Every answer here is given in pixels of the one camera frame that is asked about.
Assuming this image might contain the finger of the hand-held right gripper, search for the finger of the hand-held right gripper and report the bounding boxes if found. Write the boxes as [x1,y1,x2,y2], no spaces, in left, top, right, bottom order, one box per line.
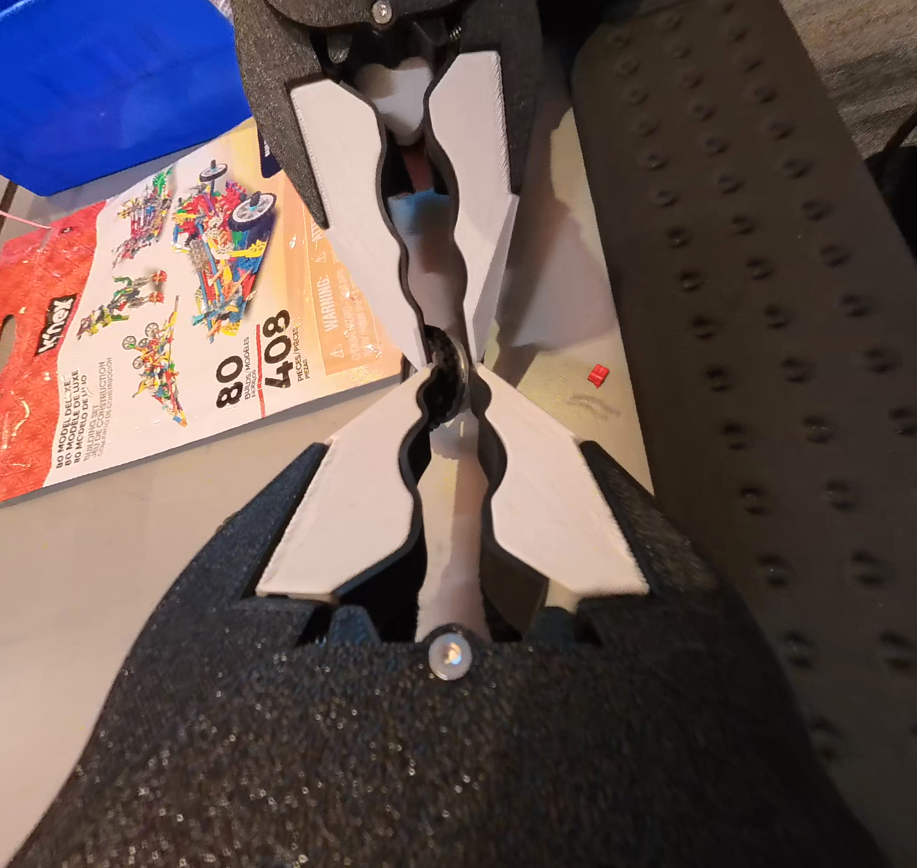
[425,50,522,364]
[288,75,433,372]

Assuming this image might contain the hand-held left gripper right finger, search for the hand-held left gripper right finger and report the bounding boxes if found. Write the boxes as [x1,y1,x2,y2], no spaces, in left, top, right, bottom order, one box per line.
[471,365,650,641]

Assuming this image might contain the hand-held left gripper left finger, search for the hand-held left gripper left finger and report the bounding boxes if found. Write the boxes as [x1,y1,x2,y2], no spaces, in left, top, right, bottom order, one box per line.
[255,365,441,643]

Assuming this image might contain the grey toy wheel black tire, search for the grey toy wheel black tire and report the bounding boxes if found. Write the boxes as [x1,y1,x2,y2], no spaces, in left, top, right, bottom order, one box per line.
[421,324,475,434]

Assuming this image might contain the blue plastic bin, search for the blue plastic bin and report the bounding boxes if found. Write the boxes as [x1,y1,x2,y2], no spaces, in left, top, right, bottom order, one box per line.
[0,0,253,197]

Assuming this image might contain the black perforated pad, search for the black perforated pad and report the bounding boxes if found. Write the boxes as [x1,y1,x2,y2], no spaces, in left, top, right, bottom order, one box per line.
[569,0,917,833]

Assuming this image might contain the K'nex building set booklet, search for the K'nex building set booklet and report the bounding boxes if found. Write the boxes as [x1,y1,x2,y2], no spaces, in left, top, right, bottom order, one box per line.
[0,130,406,505]

